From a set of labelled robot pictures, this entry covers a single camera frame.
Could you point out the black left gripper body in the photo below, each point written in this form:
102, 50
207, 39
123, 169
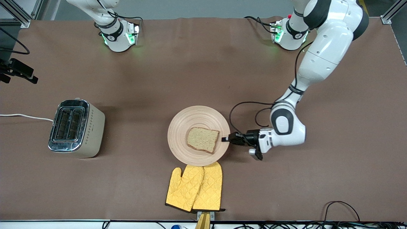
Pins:
251, 137

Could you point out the slice of bread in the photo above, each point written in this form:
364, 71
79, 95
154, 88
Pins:
202, 140

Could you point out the round wooden plate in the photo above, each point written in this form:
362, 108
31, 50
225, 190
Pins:
194, 117

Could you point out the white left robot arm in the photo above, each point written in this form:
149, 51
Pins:
327, 38

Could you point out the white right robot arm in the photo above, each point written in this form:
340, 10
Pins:
116, 41

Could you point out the cream and chrome toaster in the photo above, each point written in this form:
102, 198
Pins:
92, 133

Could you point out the yellow quilted oven mitt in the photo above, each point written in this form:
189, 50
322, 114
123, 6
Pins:
182, 190
211, 187

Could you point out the aluminium frame post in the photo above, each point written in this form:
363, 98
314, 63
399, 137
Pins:
392, 12
24, 22

